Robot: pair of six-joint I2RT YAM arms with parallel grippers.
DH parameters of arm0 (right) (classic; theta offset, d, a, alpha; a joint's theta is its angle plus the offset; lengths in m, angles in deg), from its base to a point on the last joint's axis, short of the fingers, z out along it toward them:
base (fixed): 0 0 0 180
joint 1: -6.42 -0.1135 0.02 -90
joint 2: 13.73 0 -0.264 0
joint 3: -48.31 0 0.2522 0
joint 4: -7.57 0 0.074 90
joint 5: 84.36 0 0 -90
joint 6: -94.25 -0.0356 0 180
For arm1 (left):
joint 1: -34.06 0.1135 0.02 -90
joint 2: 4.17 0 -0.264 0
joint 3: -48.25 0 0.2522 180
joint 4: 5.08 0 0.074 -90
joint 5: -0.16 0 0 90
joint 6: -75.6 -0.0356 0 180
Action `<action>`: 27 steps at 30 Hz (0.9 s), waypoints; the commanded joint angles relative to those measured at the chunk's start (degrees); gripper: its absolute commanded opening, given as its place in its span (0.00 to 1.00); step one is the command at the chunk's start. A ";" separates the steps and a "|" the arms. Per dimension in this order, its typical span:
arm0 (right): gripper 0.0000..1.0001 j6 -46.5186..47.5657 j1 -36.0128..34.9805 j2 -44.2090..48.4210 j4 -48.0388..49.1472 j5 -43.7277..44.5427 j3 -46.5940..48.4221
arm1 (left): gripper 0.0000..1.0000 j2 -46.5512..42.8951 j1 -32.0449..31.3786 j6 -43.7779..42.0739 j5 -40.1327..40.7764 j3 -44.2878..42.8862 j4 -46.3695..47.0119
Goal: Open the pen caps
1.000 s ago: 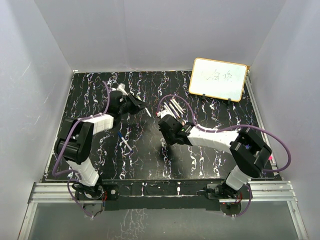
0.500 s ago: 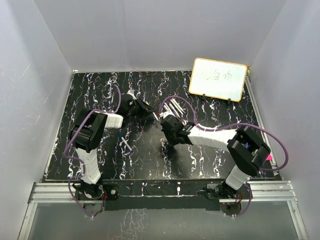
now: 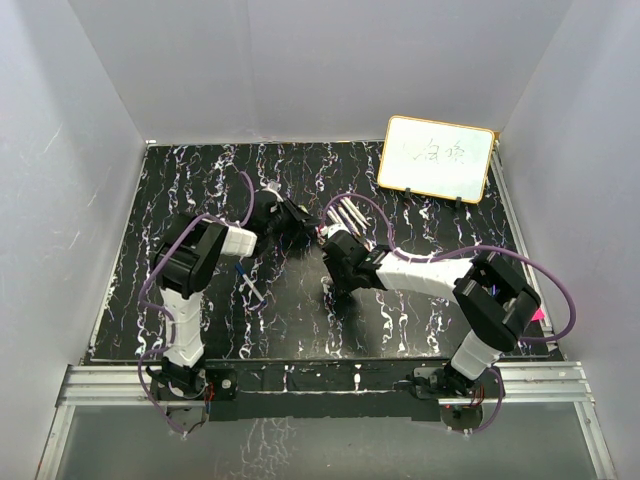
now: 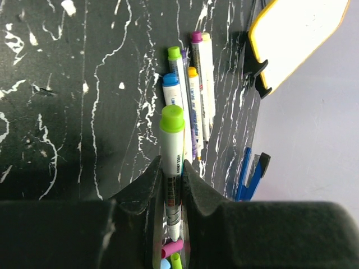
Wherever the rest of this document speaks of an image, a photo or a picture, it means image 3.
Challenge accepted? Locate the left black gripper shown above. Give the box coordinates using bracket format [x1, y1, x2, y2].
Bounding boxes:
[266, 199, 321, 242]

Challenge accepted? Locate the white pen peach cap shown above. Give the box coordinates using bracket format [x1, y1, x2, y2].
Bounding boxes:
[343, 198, 369, 229]

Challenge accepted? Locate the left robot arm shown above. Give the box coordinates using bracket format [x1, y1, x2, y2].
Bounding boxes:
[140, 188, 320, 399]

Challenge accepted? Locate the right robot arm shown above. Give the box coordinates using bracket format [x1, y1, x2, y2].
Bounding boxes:
[321, 225, 541, 397]

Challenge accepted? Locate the black base bar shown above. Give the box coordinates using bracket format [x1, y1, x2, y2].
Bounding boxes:
[145, 359, 505, 429]

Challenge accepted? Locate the yellow framed whiteboard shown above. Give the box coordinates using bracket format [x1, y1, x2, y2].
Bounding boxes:
[377, 115, 496, 204]

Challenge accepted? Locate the pink clip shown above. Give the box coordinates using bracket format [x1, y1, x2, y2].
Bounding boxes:
[532, 309, 545, 321]

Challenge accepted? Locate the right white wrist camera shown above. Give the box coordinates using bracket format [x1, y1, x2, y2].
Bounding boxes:
[318, 223, 350, 241]

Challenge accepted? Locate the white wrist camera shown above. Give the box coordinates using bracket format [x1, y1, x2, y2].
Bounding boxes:
[262, 181, 281, 196]
[318, 223, 350, 241]

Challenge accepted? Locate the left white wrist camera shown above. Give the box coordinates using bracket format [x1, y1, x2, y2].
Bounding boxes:
[262, 181, 281, 196]

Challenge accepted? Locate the aluminium frame rail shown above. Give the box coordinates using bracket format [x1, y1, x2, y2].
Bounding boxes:
[36, 361, 617, 479]

